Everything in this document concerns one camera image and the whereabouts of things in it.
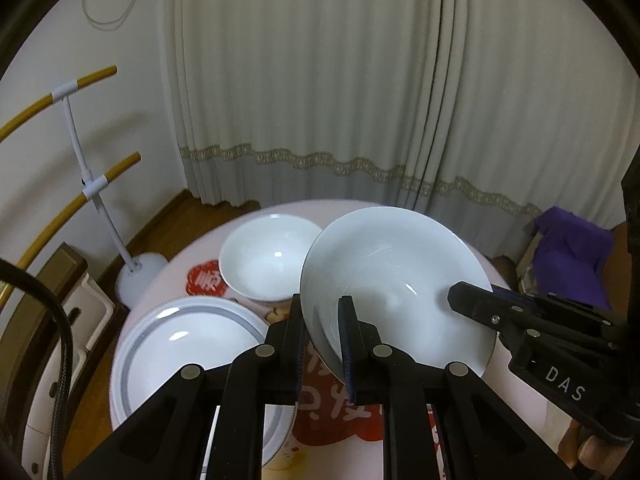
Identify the person's right hand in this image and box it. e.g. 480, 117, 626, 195
564, 419, 631, 479

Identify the white barre stand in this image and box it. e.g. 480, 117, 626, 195
51, 79, 168, 310

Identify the white bowl with label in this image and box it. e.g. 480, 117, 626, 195
299, 207, 496, 378

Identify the large white bowl back left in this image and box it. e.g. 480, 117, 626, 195
218, 214, 321, 302

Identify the lower wooden ballet bar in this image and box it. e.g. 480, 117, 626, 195
14, 152, 142, 271

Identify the dark wooden bench cabinet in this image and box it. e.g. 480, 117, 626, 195
1, 244, 129, 479

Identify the black braided cable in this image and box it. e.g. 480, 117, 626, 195
0, 258, 75, 480

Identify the wooden ballet bar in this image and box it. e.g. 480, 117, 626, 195
0, 65, 117, 141
14, 152, 142, 271

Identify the grey-white curtain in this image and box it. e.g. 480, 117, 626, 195
160, 0, 639, 258

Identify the purple cloth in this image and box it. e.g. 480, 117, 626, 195
533, 207, 614, 310

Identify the upper wooden ballet bar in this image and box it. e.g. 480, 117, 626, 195
0, 65, 117, 141

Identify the grey-rimmed white plate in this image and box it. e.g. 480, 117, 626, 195
108, 294, 296, 468

